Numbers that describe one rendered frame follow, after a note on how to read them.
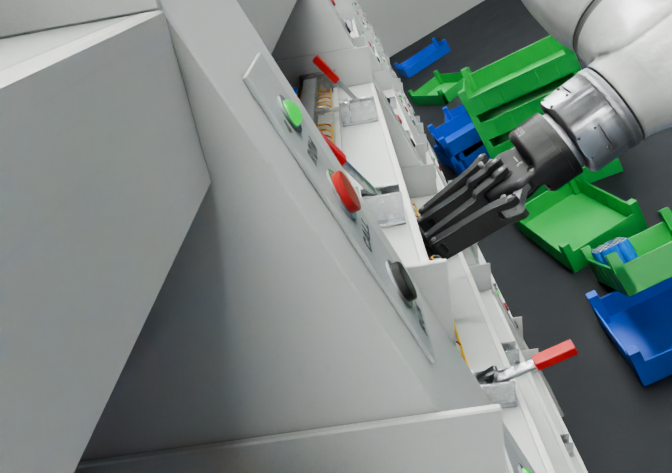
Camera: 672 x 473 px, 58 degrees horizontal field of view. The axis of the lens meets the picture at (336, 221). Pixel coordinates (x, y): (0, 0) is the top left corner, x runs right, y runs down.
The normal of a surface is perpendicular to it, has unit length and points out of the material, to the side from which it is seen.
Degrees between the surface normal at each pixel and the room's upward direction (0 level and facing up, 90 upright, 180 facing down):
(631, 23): 29
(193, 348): 90
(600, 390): 0
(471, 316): 21
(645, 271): 61
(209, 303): 90
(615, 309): 90
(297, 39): 90
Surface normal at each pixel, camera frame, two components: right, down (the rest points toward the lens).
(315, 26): 0.01, 0.43
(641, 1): -0.53, -0.44
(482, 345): -0.17, -0.89
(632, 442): -0.51, -0.77
